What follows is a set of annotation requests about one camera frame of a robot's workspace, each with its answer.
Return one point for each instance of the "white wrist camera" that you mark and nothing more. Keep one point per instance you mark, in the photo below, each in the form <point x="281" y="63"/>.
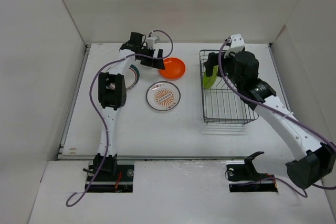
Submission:
<point x="151" y="41"/>
<point x="235" y="44"/>

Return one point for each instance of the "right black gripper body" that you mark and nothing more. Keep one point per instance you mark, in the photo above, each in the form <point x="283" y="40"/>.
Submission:
<point x="234" y="78"/>

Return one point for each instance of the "white plate teal rim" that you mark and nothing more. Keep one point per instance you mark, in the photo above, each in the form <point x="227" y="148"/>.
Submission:
<point x="131" y="76"/>

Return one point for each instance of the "black wire dish rack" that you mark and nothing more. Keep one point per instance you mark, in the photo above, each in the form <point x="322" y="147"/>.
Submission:
<point x="220" y="105"/>

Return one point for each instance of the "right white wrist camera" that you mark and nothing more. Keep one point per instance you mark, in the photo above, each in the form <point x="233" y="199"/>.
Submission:
<point x="235" y="44"/>

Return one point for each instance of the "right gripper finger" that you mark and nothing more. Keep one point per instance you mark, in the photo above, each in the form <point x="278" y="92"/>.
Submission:
<point x="226" y="65"/>
<point x="211" y="64"/>

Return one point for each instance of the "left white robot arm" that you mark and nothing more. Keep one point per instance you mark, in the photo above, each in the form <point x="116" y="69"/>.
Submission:
<point x="112" y="94"/>

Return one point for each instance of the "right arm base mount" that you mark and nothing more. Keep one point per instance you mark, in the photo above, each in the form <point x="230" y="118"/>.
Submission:
<point x="244" y="178"/>

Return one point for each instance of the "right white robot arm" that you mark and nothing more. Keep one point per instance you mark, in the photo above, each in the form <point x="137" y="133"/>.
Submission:
<point x="314" y="156"/>

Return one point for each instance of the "lime green plate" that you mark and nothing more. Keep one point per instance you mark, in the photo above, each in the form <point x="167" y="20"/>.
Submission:
<point x="208" y="82"/>

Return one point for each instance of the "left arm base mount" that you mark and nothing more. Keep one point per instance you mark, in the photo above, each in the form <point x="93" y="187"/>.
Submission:
<point x="111" y="178"/>

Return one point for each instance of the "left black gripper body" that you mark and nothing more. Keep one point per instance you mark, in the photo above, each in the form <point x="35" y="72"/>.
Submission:
<point x="145" y="49"/>

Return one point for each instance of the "white plate orange sunburst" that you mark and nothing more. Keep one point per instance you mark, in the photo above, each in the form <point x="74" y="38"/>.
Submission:
<point x="163" y="96"/>

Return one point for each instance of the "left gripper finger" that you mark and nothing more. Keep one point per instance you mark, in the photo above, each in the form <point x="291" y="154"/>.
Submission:
<point x="158" y="61"/>
<point x="148" y="59"/>

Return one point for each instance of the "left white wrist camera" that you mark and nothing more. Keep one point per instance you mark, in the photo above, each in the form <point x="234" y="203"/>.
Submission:
<point x="151" y="41"/>

